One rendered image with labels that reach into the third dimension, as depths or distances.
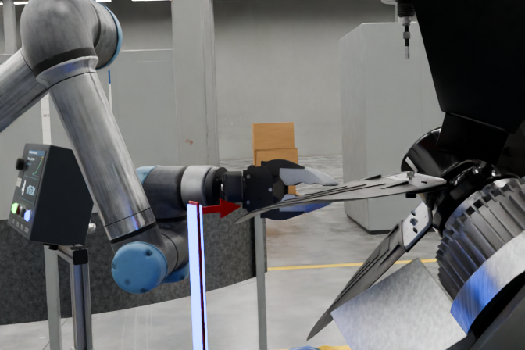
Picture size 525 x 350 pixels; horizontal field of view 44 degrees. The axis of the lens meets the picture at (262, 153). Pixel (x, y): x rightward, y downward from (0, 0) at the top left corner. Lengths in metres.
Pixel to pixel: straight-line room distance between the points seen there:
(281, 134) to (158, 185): 7.90
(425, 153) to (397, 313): 0.25
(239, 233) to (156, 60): 4.15
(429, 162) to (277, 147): 7.97
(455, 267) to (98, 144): 0.53
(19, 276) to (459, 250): 2.00
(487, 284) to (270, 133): 8.14
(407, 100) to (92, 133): 6.24
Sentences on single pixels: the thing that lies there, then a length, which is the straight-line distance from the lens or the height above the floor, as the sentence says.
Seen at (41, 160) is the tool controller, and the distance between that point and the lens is 1.35.
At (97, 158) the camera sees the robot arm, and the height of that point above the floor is 1.24.
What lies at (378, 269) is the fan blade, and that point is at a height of 1.04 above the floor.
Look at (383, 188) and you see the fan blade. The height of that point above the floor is 1.19.
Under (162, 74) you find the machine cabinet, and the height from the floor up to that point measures 1.79.
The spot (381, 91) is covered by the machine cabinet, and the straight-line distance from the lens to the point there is 7.02.
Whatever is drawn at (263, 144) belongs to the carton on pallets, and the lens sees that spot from 8.93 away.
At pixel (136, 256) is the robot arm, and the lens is 0.95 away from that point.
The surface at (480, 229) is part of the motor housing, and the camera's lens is 0.91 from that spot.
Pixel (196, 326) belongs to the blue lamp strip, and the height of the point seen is 1.04.
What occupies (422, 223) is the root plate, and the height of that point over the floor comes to 1.12.
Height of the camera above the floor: 1.29
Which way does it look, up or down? 3 degrees down
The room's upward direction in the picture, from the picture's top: 2 degrees counter-clockwise
